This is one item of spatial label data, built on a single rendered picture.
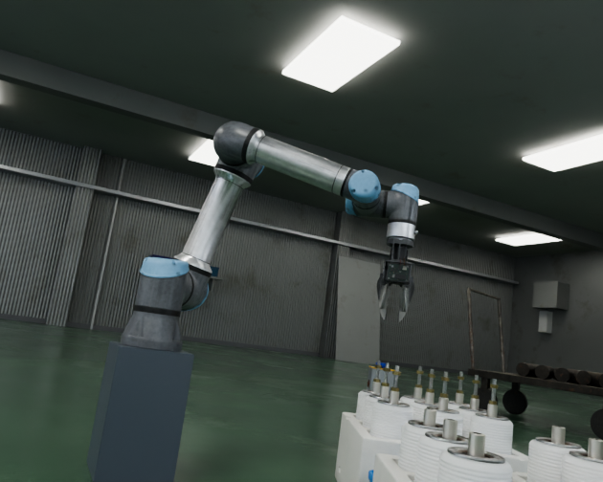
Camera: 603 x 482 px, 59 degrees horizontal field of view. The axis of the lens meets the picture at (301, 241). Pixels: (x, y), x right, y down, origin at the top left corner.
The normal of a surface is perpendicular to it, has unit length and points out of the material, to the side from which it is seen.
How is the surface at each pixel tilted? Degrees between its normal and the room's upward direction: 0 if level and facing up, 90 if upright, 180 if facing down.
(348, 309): 80
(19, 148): 90
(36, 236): 90
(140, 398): 90
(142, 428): 90
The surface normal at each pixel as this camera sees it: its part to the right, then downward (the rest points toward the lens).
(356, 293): 0.46, -0.27
